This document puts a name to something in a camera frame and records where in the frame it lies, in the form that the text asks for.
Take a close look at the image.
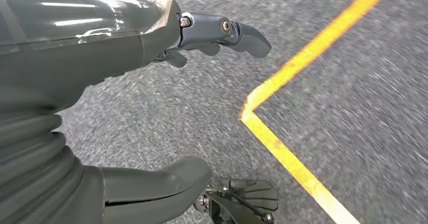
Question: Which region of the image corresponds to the yellow floor tape square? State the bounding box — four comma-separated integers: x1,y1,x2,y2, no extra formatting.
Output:
239,0,400,224

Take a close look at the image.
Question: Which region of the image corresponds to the dark robot foot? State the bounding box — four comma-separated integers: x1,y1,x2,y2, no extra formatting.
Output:
194,177,280,224

